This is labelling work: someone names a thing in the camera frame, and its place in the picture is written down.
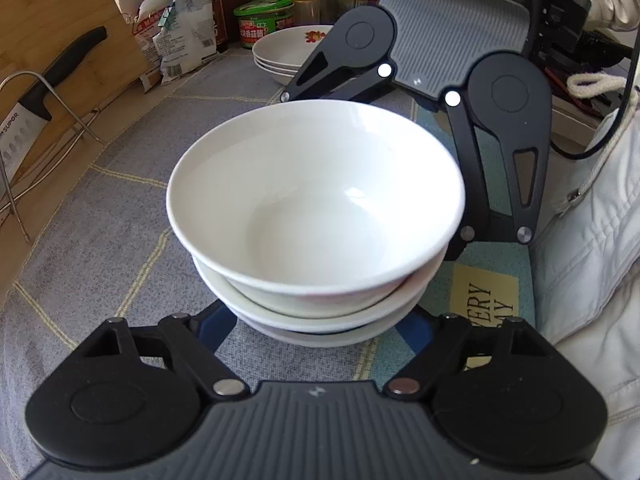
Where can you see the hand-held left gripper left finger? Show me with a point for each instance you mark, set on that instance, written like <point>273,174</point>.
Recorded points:
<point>217,325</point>

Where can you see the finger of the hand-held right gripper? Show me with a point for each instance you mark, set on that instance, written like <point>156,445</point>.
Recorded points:
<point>522,217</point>
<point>330,82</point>

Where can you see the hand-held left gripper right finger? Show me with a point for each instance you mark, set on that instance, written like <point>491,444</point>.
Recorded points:
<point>417,332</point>

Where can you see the white pink-flower bowl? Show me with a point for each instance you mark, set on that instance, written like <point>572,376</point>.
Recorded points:
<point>310,200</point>
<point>220,285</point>

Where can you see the plain white bowl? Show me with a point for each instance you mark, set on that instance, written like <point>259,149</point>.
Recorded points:
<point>320,340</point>

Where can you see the yellow-lidded jar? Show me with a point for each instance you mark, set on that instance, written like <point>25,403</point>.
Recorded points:
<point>305,7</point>

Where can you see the white jacket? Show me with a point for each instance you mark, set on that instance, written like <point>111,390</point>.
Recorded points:
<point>590,260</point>

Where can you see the green seasoning tub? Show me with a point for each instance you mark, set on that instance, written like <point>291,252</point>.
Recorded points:
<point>265,30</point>

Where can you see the dark soy sauce bottle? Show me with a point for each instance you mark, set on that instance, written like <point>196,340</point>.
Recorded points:
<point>217,10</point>

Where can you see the grey and teal printed towel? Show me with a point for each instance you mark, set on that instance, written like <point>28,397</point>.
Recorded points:
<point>125,220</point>

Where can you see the red and white food bag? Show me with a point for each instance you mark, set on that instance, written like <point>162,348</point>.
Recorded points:
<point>147,30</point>

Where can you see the bamboo cutting board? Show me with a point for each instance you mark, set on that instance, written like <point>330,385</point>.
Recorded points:
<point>65,0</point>

